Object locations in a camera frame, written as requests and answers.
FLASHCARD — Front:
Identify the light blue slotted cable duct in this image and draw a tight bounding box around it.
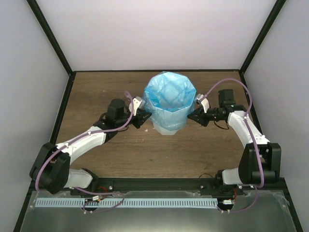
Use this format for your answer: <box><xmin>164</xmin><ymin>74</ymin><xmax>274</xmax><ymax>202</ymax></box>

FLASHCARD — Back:
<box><xmin>35</xmin><ymin>198</ymin><xmax>218</xmax><ymax>209</ymax></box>

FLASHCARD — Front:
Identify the white plastic trash bin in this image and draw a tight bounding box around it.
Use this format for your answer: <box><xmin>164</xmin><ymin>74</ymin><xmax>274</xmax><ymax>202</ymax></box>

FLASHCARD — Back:
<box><xmin>153</xmin><ymin>122</ymin><xmax>186</xmax><ymax>135</ymax></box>

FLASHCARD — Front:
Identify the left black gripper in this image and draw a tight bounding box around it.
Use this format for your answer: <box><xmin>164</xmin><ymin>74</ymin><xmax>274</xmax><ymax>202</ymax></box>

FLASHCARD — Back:
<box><xmin>117</xmin><ymin>109</ymin><xmax>152</xmax><ymax>129</ymax></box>

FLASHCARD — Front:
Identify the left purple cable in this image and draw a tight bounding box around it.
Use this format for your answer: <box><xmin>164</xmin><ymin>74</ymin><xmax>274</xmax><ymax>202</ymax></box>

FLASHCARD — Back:
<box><xmin>35</xmin><ymin>91</ymin><xmax>135</xmax><ymax>215</ymax></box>

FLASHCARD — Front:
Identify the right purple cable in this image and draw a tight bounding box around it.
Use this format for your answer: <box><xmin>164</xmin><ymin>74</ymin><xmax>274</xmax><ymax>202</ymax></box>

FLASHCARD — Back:
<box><xmin>204</xmin><ymin>77</ymin><xmax>265</xmax><ymax>214</ymax></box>

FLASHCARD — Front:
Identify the grey metal front plate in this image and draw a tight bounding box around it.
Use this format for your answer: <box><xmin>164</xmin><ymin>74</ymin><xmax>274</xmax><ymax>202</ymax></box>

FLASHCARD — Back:
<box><xmin>21</xmin><ymin>191</ymin><xmax>296</xmax><ymax>232</ymax></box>

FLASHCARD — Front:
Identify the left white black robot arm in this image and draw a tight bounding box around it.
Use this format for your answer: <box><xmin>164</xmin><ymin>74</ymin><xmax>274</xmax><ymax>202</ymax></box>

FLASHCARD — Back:
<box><xmin>29</xmin><ymin>97</ymin><xmax>152</xmax><ymax>195</ymax></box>

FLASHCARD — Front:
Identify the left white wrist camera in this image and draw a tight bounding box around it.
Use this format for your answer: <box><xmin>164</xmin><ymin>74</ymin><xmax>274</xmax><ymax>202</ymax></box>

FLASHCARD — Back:
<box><xmin>131</xmin><ymin>96</ymin><xmax>145</xmax><ymax>116</ymax></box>

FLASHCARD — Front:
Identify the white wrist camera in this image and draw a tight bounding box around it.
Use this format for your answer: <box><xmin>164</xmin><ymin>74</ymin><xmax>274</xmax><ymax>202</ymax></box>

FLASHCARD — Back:
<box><xmin>131</xmin><ymin>96</ymin><xmax>145</xmax><ymax>116</ymax></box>
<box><xmin>196</xmin><ymin>94</ymin><xmax>210</xmax><ymax>113</ymax></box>

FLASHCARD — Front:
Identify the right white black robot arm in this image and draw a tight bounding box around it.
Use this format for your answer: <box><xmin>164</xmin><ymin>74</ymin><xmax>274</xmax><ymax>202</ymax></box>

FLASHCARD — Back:
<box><xmin>188</xmin><ymin>89</ymin><xmax>281</xmax><ymax>195</ymax></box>

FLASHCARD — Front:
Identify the black enclosure frame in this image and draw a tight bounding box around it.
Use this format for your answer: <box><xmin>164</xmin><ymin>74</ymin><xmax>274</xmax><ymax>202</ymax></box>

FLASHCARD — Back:
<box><xmin>14</xmin><ymin>0</ymin><xmax>305</xmax><ymax>232</ymax></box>

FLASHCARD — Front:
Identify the purple cable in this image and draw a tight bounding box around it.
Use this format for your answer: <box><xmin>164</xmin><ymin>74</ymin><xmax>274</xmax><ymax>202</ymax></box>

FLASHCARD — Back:
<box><xmin>35</xmin><ymin>91</ymin><xmax>135</xmax><ymax>215</ymax></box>
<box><xmin>204</xmin><ymin>77</ymin><xmax>265</xmax><ymax>214</ymax></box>

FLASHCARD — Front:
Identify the blue plastic trash bag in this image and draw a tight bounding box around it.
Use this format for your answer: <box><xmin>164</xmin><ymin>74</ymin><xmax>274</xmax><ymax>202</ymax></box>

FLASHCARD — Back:
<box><xmin>142</xmin><ymin>72</ymin><xmax>197</xmax><ymax>129</ymax></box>

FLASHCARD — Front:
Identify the black mounting rail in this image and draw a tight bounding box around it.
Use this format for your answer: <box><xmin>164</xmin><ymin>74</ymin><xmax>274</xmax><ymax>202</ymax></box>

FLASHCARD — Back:
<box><xmin>31</xmin><ymin>177</ymin><xmax>285</xmax><ymax>196</ymax></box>

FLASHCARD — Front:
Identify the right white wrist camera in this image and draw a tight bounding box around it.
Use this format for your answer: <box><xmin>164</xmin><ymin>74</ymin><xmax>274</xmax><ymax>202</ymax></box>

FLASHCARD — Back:
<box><xmin>196</xmin><ymin>94</ymin><xmax>210</xmax><ymax>113</ymax></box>

